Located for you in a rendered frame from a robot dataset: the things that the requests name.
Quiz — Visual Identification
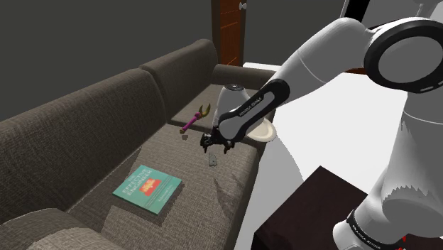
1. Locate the teal book with red label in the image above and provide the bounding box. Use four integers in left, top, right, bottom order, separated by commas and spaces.
111, 164, 184, 216

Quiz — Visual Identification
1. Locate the cream plate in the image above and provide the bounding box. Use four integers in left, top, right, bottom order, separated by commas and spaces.
246, 116, 278, 143

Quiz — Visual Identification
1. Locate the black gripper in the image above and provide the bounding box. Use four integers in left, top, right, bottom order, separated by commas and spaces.
200, 126, 237, 156

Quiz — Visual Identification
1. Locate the grey-brown fabric sofa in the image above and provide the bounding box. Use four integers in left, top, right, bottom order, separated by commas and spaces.
0, 38, 278, 250

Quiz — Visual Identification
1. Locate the brown wooden door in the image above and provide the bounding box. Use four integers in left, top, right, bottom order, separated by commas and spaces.
210, 0, 248, 67

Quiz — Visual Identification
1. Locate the pink-handled tool with yellow prongs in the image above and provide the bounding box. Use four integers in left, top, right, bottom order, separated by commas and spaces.
179, 103, 212, 136

